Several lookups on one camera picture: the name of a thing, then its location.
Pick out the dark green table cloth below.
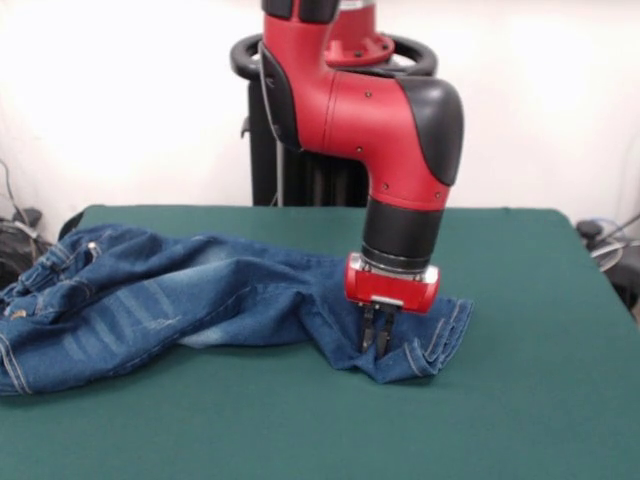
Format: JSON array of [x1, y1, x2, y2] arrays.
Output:
[[0, 203, 640, 480]]

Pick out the black floor equipment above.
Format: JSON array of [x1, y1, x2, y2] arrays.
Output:
[[609, 259, 640, 321]]

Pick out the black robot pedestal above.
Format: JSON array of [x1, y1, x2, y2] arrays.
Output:
[[229, 29, 439, 207]]

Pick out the tangle of black cables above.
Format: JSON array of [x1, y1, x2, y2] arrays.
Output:
[[0, 159, 60, 291]]

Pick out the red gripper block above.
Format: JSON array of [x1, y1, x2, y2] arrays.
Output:
[[343, 252, 441, 357]]

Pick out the blue denim jeans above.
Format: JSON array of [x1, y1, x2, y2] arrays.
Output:
[[0, 223, 476, 397]]

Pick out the tangle of cables with adapter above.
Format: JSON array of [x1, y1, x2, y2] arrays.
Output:
[[574, 213, 640, 274]]

